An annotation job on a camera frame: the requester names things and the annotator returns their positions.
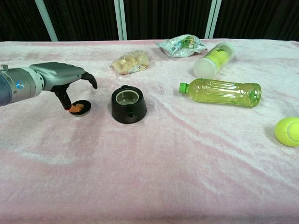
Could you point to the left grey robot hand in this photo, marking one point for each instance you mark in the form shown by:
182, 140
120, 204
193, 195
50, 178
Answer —
58, 73

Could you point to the small round black lid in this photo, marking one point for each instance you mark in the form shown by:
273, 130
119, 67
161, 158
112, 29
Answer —
87, 105

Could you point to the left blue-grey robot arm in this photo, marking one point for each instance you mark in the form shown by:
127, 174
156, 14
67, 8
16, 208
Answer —
14, 88

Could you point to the black cup-shaped container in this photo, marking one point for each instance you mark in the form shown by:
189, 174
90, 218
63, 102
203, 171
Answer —
128, 114

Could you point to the clear bag of beige snacks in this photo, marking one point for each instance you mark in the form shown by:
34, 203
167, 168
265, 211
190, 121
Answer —
130, 61

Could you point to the pink plush table cloth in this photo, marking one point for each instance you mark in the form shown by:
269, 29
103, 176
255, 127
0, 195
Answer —
140, 163

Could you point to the white green snack bag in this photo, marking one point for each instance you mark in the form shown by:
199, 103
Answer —
180, 46

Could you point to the clear tennis ball tube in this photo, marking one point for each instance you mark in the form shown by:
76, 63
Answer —
205, 67

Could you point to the tennis ball inside tube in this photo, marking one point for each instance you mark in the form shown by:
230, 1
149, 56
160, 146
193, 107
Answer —
224, 53
212, 58

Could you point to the green tea plastic bottle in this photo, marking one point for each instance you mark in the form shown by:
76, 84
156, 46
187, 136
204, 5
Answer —
222, 93

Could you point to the loose yellow tennis ball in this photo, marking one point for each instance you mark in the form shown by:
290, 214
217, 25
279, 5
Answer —
287, 131

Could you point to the white partition post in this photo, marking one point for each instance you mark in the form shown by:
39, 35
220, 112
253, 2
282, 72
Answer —
121, 21
212, 19
47, 22

